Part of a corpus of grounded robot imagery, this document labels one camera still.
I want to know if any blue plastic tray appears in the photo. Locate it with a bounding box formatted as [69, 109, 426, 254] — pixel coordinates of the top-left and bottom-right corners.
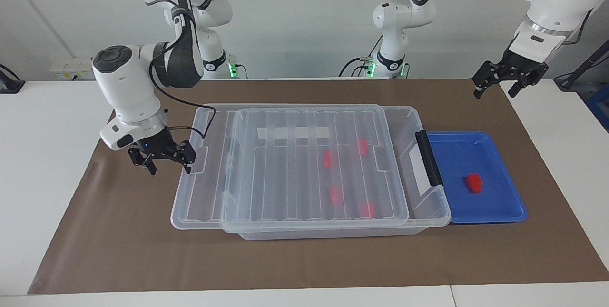
[425, 131, 528, 225]

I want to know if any blue container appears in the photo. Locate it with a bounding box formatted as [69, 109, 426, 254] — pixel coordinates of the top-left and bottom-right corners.
[584, 83, 609, 133]

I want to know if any clear plastic lid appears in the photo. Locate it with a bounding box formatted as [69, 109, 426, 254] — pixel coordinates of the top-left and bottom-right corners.
[221, 105, 411, 235]

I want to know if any black cable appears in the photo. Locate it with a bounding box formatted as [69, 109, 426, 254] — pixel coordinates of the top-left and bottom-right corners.
[149, 0, 217, 140]
[339, 36, 384, 78]

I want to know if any black stand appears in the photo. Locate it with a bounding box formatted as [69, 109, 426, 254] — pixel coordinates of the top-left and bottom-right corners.
[0, 64, 26, 94]
[554, 40, 609, 90]

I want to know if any clear plastic storage box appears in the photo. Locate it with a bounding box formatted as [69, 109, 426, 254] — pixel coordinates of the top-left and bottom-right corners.
[170, 103, 452, 241]

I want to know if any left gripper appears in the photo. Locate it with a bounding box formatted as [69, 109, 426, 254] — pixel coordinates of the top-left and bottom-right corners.
[472, 48, 550, 99]

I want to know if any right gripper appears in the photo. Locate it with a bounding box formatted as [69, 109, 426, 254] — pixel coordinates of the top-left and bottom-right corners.
[128, 126, 197, 176]

